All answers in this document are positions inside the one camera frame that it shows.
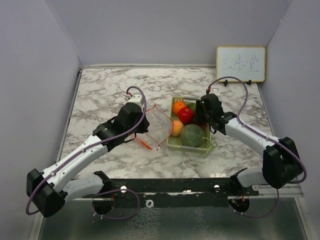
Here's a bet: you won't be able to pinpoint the red apple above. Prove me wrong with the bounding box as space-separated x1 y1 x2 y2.
178 107 194 125

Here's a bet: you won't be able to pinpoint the clear zip bag orange zipper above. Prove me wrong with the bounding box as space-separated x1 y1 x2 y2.
134 102 173 151

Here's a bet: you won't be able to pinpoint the green melon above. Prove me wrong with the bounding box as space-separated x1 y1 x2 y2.
180 124 205 147

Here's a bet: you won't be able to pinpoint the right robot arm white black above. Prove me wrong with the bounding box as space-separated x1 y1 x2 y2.
199 93 304 196

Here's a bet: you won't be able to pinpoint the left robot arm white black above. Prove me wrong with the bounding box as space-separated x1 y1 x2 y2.
25 101 150 218

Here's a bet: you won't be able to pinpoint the peach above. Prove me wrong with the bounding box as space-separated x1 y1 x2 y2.
171 120 184 137

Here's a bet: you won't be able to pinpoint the orange fruit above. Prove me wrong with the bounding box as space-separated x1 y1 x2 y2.
171 101 186 115

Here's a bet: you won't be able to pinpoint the green plastic basket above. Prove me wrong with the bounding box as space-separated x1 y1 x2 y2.
166 96 217 159

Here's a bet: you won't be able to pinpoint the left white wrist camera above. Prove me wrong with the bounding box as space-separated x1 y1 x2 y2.
127 92 144 105

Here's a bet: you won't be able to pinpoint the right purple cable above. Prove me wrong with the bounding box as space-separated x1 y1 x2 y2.
206 76 307 185

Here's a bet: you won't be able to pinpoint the small whiteboard wooden frame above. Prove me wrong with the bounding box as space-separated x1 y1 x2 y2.
216 45 266 83

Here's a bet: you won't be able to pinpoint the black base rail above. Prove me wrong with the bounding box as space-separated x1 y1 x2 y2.
85 171 259 208

